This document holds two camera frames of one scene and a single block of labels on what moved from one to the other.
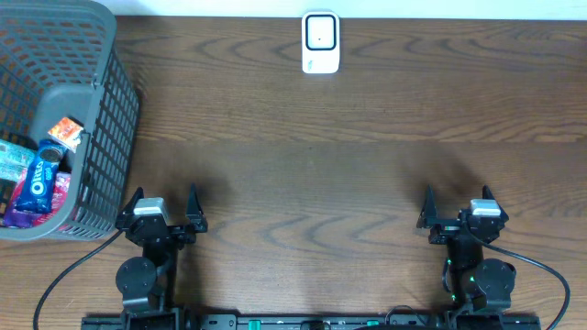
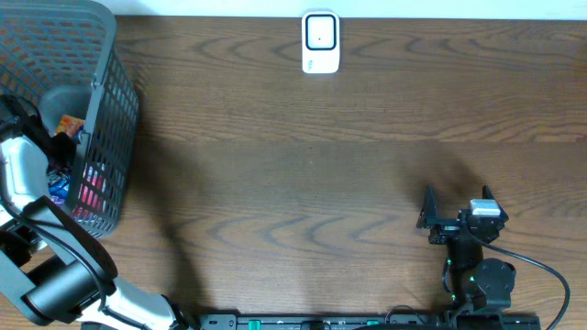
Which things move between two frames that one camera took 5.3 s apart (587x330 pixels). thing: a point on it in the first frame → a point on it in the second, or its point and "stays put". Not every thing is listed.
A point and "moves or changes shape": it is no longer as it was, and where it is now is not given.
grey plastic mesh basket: x=59 y=60 stays put
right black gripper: x=446 y=229 stays put
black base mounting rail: x=312 y=322 stays put
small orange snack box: x=67 y=131 stays put
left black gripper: x=171 y=230 → x=12 y=115
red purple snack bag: x=18 y=218 moves or changes shape
